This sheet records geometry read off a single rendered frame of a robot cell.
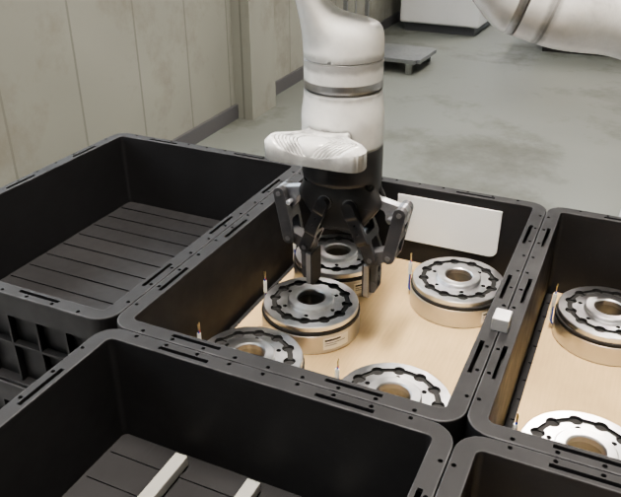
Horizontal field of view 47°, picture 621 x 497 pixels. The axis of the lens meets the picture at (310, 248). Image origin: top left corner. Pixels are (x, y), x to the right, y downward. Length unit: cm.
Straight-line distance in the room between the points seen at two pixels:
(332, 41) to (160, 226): 48
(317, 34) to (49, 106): 236
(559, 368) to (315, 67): 38
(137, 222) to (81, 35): 206
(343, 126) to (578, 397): 33
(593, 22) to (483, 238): 28
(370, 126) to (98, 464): 37
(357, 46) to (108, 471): 40
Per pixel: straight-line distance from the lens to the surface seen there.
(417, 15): 648
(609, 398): 73
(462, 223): 86
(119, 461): 64
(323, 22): 60
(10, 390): 77
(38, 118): 287
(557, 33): 91
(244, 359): 56
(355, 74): 61
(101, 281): 89
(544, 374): 74
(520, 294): 66
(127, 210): 106
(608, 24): 94
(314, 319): 72
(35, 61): 285
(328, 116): 62
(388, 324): 78
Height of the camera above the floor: 127
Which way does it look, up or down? 28 degrees down
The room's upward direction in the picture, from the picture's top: straight up
